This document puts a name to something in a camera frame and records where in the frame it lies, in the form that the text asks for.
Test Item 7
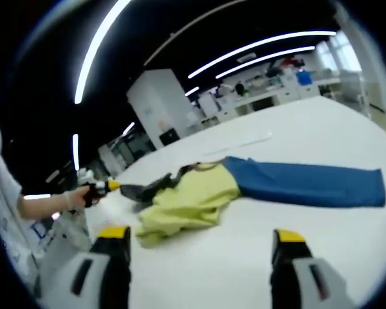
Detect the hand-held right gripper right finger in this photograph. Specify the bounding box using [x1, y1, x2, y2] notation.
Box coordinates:
[270, 228, 356, 309]

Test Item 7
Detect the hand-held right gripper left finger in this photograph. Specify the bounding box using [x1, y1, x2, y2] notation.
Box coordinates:
[40, 225, 133, 309]

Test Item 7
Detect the yellow blue grey garment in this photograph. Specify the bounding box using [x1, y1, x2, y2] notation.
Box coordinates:
[120, 156, 386, 248]

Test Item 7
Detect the person's left hand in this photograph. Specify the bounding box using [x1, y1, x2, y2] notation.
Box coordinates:
[64, 188, 91, 210]

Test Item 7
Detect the white cabinet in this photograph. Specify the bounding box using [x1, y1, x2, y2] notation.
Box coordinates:
[98, 141, 129, 177]

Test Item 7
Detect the blue framed white sign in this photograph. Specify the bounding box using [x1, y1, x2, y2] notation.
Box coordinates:
[31, 221, 48, 239]

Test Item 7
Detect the black box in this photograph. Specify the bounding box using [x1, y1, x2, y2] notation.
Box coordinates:
[159, 127, 181, 147]

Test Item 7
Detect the person's white printed shirt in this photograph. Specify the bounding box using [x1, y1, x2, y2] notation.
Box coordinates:
[0, 120, 39, 290]

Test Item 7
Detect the white square column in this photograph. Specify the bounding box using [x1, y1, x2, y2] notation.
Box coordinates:
[126, 68, 200, 149]

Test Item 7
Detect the long ceiling light strip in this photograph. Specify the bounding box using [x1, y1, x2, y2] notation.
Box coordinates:
[215, 46, 317, 80]
[187, 30, 337, 79]
[74, 0, 133, 105]

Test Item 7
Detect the white cluttered workbench shelving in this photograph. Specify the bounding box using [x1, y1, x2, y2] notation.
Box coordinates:
[196, 57, 367, 127]

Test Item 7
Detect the blue bin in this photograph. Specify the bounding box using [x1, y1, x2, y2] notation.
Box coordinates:
[295, 70, 313, 86]

